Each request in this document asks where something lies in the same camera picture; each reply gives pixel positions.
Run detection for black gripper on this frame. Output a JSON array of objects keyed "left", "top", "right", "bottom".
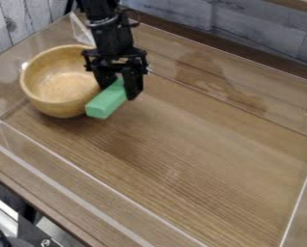
[{"left": 81, "top": 18, "right": 148, "bottom": 100}]

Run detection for green rectangular block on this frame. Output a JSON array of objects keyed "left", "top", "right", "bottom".
[{"left": 85, "top": 78, "right": 128, "bottom": 120}]

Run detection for clear acrylic corner bracket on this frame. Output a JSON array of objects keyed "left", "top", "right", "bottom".
[{"left": 69, "top": 12, "right": 96, "bottom": 47}]

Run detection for wooden bowl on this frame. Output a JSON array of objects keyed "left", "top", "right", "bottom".
[{"left": 18, "top": 44, "right": 100, "bottom": 119}]

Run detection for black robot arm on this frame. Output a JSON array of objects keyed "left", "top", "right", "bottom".
[{"left": 68, "top": 0, "right": 148, "bottom": 100}]

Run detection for black metal bracket with bolt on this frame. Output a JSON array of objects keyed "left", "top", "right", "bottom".
[{"left": 17, "top": 214, "right": 54, "bottom": 247}]

